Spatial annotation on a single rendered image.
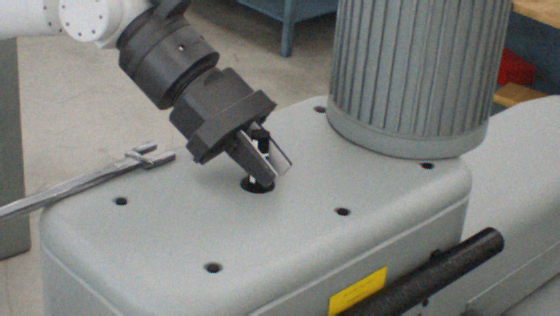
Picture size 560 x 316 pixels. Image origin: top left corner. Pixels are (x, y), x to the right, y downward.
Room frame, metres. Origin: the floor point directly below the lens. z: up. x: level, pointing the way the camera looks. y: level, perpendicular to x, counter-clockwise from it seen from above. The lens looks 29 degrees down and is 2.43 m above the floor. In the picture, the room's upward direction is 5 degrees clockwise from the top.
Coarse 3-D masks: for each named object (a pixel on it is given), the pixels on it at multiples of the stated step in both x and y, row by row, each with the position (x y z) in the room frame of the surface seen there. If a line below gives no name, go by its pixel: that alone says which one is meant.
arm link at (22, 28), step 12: (0, 0) 1.02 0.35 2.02; (12, 0) 1.01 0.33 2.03; (24, 0) 1.00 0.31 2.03; (0, 12) 1.01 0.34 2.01; (12, 12) 1.01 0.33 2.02; (24, 12) 1.00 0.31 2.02; (0, 24) 1.01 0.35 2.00; (12, 24) 1.01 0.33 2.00; (24, 24) 1.00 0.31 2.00; (0, 36) 1.02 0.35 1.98; (12, 36) 1.03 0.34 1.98; (24, 36) 1.02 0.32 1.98; (36, 36) 1.01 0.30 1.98
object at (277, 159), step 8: (248, 128) 0.91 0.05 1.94; (256, 128) 0.91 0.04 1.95; (264, 128) 0.91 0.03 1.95; (248, 136) 0.91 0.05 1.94; (272, 144) 0.90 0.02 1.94; (272, 152) 0.90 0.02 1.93; (280, 152) 0.89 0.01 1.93; (272, 160) 0.90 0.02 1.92; (280, 160) 0.89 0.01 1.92; (288, 160) 0.89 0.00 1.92; (280, 168) 0.89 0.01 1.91; (288, 168) 0.89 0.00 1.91; (280, 176) 0.89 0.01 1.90
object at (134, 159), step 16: (144, 144) 0.94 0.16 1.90; (128, 160) 0.90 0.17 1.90; (144, 160) 0.91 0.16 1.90; (160, 160) 0.91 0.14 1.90; (80, 176) 0.86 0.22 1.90; (96, 176) 0.86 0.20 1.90; (112, 176) 0.87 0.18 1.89; (48, 192) 0.82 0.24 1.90; (64, 192) 0.83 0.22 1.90; (0, 208) 0.79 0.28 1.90; (16, 208) 0.79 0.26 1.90; (32, 208) 0.80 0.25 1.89; (0, 224) 0.77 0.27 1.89
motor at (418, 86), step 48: (384, 0) 0.99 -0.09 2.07; (432, 0) 0.98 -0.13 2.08; (480, 0) 0.99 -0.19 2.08; (336, 48) 1.06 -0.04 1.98; (384, 48) 0.99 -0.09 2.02; (432, 48) 0.98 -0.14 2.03; (480, 48) 0.99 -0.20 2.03; (336, 96) 1.04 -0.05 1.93; (384, 96) 0.99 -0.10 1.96; (432, 96) 0.98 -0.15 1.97; (480, 96) 1.01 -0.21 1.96; (384, 144) 0.98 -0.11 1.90; (432, 144) 0.98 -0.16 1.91; (480, 144) 1.02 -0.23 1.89
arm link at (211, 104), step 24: (168, 48) 0.92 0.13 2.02; (192, 48) 0.93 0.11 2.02; (144, 72) 0.91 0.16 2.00; (168, 72) 0.91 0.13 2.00; (192, 72) 0.92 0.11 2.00; (216, 72) 0.93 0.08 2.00; (168, 96) 0.91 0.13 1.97; (192, 96) 0.89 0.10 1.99; (216, 96) 0.90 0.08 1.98; (240, 96) 0.92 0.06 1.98; (264, 96) 0.94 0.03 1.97; (168, 120) 0.90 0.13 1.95; (192, 120) 0.88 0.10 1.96; (216, 120) 0.87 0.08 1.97; (240, 120) 0.89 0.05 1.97; (264, 120) 0.96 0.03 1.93; (192, 144) 0.86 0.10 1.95; (216, 144) 0.86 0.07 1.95
